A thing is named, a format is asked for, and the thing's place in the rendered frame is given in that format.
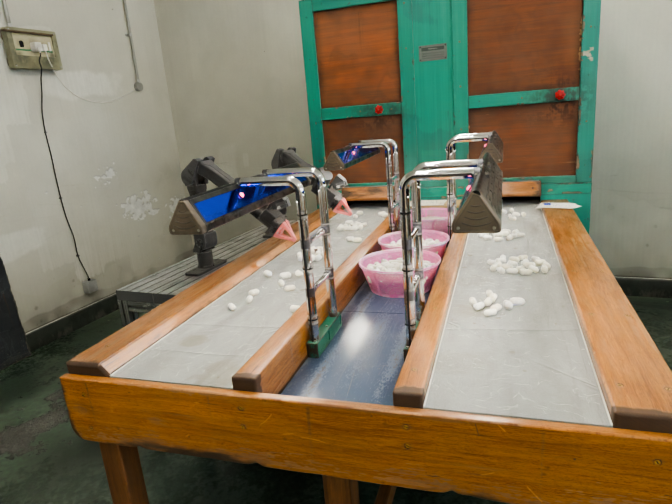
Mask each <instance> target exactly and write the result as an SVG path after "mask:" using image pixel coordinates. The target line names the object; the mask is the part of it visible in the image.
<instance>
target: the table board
mask: <svg viewBox="0 0 672 504"><path fill-rule="evenodd" d="M59 378H60V382H61V386H62V390H63V394H64V398H65V402H66V405H67V409H68V414H69V418H70V422H71V426H72V429H73V430H74V432H75V434H76V435H78V436H79V437H81V438H82V439H84V440H88V441H95V442H101V443H108V444H115V445H121V446H128V447H137V446H141V447H143V448H145V449H149V450H155V451H162V452H168V453H175V454H182V455H189V456H195V457H204V458H212V459H217V460H223V461H229V462H236V463H242V464H253V463H258V464H260V465H262V466H264V467H269V468H276V469H283V470H289V471H296V472H303V473H311V474H320V475H326V476H332V477H337V478H343V479H350V480H356V481H363V482H370V483H376V484H383V485H390V486H397V487H403V488H410V489H417V490H423V491H430V492H442V493H444V492H448V491H454V492H456V493H458V494H461V495H469V496H473V497H477V498H481V499H486V500H491V501H497V502H504V503H511V504H672V434H670V433H660V432H650V431H640V430H630V429H620V428H610V427H600V426H590V425H580V424H570V423H560V422H550V421H540V420H530V419H520V418H510V417H500V416H490V415H480V414H470V413H460V412H450V411H440V410H430V409H420V408H410V407H400V406H390V405H380V404H370V403H360V402H350V401H340V400H330V399H320V398H310V397H300V396H290V395H280V394H270V393H260V392H250V391H240V390H230V389H220V388H210V387H200V386H190V385H180V384H170V383H160V382H150V381H140V380H130V379H120V378H110V377H100V376H90V375H80V374H70V373H65V374H64V375H62V376H61V377H59Z"/></svg>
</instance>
